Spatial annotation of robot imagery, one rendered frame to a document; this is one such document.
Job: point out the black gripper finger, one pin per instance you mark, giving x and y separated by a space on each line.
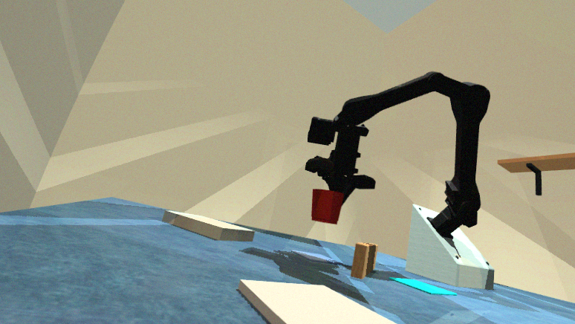
348 189
335 183

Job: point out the red cup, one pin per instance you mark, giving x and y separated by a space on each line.
326 205

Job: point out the tan wooden flat bar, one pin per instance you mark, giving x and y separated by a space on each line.
364 259

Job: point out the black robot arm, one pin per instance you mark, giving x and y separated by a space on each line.
469 102

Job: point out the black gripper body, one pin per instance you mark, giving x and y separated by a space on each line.
343 164

